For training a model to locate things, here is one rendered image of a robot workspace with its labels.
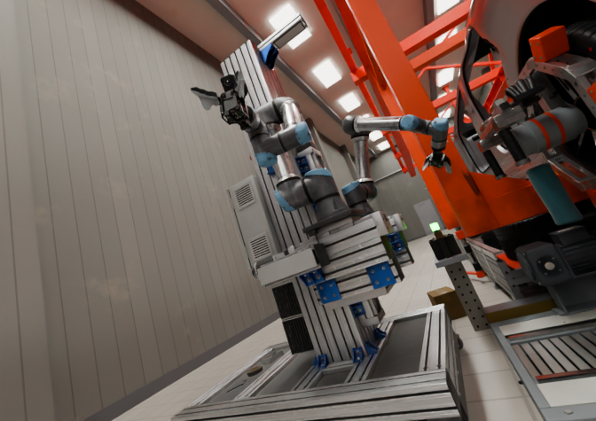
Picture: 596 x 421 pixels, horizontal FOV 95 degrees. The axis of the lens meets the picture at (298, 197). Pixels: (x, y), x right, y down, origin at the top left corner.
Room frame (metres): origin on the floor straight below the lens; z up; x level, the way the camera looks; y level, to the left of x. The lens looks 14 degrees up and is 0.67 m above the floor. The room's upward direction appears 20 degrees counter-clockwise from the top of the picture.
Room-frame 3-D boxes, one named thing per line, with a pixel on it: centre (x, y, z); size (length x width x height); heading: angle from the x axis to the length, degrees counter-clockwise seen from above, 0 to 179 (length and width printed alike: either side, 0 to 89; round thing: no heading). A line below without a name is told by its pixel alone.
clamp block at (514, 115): (0.98, -0.83, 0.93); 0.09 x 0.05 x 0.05; 68
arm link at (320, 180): (1.17, -0.11, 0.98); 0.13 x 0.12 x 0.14; 80
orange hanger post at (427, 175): (3.47, -1.65, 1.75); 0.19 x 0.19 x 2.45; 68
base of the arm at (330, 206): (1.17, -0.12, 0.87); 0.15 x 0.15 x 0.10
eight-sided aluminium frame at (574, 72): (1.06, -1.09, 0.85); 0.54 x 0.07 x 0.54; 158
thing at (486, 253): (2.82, -1.45, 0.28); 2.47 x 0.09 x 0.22; 158
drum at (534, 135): (1.09, -1.02, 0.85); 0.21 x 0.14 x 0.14; 68
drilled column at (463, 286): (1.85, -0.77, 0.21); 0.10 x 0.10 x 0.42; 68
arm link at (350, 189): (1.63, -0.33, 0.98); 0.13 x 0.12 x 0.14; 137
